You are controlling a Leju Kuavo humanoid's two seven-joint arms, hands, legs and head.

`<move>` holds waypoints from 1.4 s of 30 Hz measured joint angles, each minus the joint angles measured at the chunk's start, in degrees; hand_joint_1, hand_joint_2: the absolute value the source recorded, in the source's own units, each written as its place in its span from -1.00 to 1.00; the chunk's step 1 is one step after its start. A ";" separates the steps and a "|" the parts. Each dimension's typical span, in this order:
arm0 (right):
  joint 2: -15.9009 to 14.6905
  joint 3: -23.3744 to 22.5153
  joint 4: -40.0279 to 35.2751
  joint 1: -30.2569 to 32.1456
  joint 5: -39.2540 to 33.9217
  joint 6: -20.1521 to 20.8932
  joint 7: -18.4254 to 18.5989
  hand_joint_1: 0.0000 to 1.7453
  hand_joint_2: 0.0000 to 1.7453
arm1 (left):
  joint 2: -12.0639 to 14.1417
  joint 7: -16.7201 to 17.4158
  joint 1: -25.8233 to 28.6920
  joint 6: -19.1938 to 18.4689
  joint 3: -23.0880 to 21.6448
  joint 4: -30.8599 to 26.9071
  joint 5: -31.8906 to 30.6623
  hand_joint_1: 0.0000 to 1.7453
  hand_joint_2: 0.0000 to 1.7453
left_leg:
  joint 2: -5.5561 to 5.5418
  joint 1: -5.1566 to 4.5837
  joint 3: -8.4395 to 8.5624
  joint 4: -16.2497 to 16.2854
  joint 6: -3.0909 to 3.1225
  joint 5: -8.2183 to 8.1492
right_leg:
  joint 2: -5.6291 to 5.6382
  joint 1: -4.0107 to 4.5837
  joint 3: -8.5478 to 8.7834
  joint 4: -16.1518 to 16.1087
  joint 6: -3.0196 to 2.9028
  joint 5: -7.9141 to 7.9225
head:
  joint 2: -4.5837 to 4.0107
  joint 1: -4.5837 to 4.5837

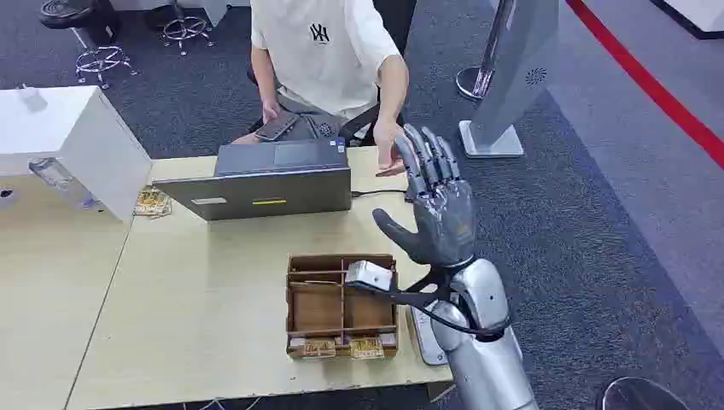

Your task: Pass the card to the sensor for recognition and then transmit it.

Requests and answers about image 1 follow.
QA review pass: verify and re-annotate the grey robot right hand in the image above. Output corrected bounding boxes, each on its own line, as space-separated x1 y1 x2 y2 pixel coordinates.
371 123 477 269

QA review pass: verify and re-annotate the black smartphone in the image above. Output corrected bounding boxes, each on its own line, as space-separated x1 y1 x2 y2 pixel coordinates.
254 111 300 143

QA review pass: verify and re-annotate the person's left hand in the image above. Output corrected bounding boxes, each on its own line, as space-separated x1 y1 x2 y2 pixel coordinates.
373 119 406 178

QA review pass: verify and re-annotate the person's hand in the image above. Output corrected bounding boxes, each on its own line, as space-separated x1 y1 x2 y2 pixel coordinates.
373 119 406 178
260 98 283 125

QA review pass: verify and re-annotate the gold printed card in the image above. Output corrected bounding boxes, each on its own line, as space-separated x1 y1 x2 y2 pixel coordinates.
302 338 338 359
349 337 386 360

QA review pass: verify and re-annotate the wooden card box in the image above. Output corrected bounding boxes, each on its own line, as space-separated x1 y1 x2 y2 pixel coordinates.
285 253 400 361

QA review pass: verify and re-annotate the grey kiosk stand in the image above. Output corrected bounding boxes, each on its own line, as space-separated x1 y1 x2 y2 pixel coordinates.
458 0 561 160

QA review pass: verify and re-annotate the grey laptop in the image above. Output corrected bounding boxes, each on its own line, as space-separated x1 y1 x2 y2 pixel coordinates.
151 137 353 222

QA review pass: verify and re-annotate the person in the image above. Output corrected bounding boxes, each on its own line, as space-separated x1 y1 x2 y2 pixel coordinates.
231 0 418 178

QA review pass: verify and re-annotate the person's right hand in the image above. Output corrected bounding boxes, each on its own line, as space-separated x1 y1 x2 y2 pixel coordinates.
260 98 283 125

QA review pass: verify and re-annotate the round dark metal base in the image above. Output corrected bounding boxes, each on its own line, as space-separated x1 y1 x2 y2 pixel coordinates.
594 376 692 410

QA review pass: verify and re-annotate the stack of gold cards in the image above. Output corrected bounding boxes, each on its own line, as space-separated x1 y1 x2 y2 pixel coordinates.
133 186 173 220

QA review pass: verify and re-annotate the chrome stool base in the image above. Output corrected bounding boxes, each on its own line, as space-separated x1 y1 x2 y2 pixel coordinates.
74 44 140 91
160 12 216 56

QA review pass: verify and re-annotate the white platform with black edge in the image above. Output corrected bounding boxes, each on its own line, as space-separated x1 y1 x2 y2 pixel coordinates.
650 0 724 41

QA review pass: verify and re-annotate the white cabinet box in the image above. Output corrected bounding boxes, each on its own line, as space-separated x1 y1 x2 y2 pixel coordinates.
0 85 154 225

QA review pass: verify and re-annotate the clear plastic bottle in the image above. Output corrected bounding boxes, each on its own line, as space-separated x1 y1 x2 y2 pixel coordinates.
28 158 97 210

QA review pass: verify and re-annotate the black round stool seat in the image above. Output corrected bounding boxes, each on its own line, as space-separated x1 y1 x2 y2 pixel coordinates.
38 0 123 44

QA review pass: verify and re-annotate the black laptop cable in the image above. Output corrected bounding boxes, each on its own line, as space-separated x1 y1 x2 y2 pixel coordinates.
350 188 408 200

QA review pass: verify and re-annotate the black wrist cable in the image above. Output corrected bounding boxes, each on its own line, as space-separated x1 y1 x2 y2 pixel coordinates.
350 266 511 342

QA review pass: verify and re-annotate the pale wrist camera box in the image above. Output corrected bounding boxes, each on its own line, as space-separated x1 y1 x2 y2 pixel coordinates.
346 260 394 292

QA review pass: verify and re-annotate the chrome stanchion post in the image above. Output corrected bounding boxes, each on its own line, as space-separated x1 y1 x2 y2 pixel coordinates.
455 0 516 102

